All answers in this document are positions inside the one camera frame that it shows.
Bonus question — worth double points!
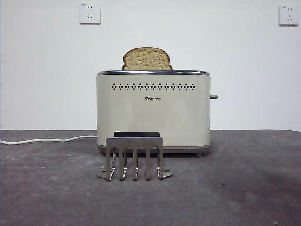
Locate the white wall socket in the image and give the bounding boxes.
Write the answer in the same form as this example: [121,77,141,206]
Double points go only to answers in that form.
[278,4,299,26]
[79,2,101,25]

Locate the white power cable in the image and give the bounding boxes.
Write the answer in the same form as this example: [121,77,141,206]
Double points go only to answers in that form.
[0,134,98,145]

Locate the brown bread slice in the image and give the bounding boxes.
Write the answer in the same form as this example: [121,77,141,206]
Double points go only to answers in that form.
[121,47,173,71]

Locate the polished metal toast rack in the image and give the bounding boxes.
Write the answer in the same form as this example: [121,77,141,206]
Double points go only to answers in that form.
[97,131,174,182]

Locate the cream and chrome toaster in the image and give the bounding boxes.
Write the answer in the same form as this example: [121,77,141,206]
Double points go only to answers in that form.
[96,69,219,158]

